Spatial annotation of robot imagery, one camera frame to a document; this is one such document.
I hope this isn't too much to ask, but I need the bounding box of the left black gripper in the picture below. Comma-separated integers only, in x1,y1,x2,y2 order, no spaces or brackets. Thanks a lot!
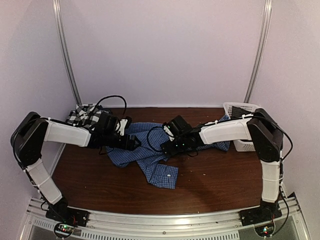
103,131,142,151

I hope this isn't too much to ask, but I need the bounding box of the right black camera cable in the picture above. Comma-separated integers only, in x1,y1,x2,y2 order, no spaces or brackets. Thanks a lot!
146,126,201,158

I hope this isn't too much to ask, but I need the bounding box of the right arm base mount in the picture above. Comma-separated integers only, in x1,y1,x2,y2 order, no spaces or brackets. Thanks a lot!
239,206,282,227

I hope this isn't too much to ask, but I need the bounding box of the white plastic laundry basket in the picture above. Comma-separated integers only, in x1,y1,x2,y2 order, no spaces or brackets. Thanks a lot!
223,102,260,152

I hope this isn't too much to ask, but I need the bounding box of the right aluminium frame post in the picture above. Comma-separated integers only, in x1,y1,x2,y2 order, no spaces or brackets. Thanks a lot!
244,0,273,103

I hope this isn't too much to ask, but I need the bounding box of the blue checked long sleeve shirt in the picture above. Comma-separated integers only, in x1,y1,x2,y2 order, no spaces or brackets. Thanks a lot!
104,114,231,189

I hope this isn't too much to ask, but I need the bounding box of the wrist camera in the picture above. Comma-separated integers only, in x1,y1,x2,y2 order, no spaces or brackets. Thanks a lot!
121,116,132,129
162,122,174,137

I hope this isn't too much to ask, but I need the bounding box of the left aluminium frame post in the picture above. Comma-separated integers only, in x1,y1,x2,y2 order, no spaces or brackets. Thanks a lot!
52,0,82,104

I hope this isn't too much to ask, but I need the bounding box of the circuit board with leds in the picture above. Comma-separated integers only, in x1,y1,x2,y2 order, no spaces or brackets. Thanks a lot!
53,222,75,238
254,223,275,238

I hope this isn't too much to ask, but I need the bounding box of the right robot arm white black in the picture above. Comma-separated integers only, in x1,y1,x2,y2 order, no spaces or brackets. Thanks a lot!
160,108,284,221

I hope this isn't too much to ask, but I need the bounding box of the black white plaid shirt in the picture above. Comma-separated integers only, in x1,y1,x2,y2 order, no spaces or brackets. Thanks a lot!
65,103,104,130

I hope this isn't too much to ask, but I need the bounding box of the left black camera cable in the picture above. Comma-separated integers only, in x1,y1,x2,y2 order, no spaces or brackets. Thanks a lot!
94,94,128,121

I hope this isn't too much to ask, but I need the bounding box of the left circuit board with leds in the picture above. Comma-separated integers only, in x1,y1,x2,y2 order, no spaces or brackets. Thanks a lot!
53,222,75,238

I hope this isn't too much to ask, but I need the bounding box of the front aluminium rail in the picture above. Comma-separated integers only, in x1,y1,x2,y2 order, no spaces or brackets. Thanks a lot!
18,197,311,240

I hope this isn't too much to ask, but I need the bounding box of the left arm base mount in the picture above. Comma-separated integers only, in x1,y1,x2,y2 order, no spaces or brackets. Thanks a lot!
45,205,90,227

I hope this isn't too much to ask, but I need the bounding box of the black garment in basket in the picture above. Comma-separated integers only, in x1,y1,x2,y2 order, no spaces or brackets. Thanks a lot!
230,106,250,119

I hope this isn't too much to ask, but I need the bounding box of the aluminium frame post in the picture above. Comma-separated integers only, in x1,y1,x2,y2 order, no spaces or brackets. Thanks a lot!
244,0,273,103
52,0,82,104

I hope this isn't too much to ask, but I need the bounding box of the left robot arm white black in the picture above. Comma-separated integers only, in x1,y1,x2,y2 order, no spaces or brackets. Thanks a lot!
10,111,142,222

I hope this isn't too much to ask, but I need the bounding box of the black camera cable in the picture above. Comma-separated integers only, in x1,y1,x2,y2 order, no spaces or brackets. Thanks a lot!
94,94,128,121
146,126,201,158

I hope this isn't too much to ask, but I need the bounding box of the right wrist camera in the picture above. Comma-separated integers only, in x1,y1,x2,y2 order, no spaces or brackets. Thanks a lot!
162,122,174,137

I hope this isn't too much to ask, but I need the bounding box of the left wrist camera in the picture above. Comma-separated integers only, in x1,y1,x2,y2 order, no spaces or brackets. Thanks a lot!
121,116,132,129

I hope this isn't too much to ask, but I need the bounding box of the right circuit board with leds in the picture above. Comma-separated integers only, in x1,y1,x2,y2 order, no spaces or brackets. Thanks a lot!
254,223,275,238

